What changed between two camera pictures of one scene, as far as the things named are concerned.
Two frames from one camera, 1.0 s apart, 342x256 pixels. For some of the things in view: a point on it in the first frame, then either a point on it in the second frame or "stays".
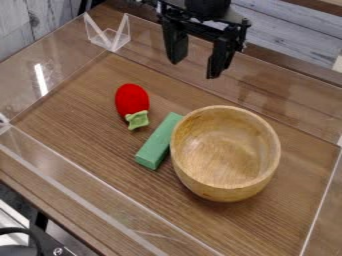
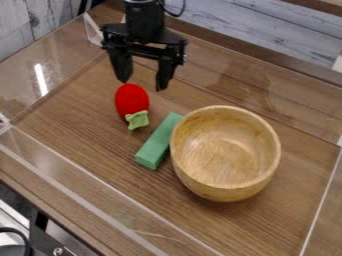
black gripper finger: (177, 41) → (122, 60)
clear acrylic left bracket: (6, 124) stays
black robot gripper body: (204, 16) → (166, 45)
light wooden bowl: (225, 152) stays
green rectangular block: (156, 148) stays
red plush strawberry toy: (133, 102) stays
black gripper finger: (225, 49) → (165, 72)
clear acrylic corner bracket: (110, 39) stays
